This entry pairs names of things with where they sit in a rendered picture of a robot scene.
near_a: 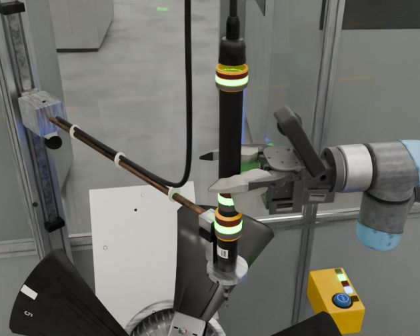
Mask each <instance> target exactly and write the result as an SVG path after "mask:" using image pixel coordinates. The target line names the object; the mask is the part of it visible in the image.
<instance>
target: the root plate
mask: <svg viewBox="0 0 420 336"><path fill-rule="evenodd" d="M205 324H206V322H205V321H203V320H200V319H197V318H194V317H191V316H188V315H185V314H182V313H179V312H175V314H174V316H173V320H172V323H171V327H170V330H169V334H168V336H194V335H193V333H195V334H197V336H203V332H204V329H205ZM173 327H178V329H179V328H182V327H184V328H185V329H186V330H187V332H186V333H184V334H183V335H182V334H179V333H178V329H176V328H173Z"/></svg>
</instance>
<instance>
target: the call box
mask: <svg viewBox="0 0 420 336"><path fill-rule="evenodd" d="M335 269H341V270H342V272H343V274H339V275H344V276H345V278H346V280H342V281H348V283H349V286H348V287H351V288H352V290H353V292H352V293H347V295H348V296H349V297H350V299H351V296H353V295H357V293H356V291H355V290H354V288H353V286H352V284H351V282H350V280H349V279H348V277H347V275H346V273H345V272H344V270H343V268H334V269H323V270H316V271H310V272H309V279H308V284H307V296H308V298H309V301H310V303H311V306H312V308H313V310H314V312H315V314H318V313H320V312H322V311H324V312H327V313H329V314H330V315H331V316H332V318H333V320H334V322H335V323H336V325H337V326H338V328H339V330H340V332H341V334H347V333H357V332H360V330H361V324H362V321H363V316H364V312H365V308H364V306H363V304H362V302H361V300H360V298H359V297H358V298H359V301H356V302H353V301H352V299H351V302H350V304H349V305H348V306H346V307H343V306H340V305H338V304H336V302H335V295H336V294H338V293H346V291H345V289H344V288H345V287H343V286H342V284H341V281H340V280H339V278H338V275H337V274H336V272H335ZM357 296H358V295H357Z"/></svg>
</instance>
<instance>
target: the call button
mask: <svg viewBox="0 0 420 336"><path fill-rule="evenodd" d="M335 302H336V304H338V305H340V306H343V307H346V306H348V305H349V304H350V302H351V299H350V297H349V296H348V295H347V294H346V293H338V294H336V295H335Z"/></svg>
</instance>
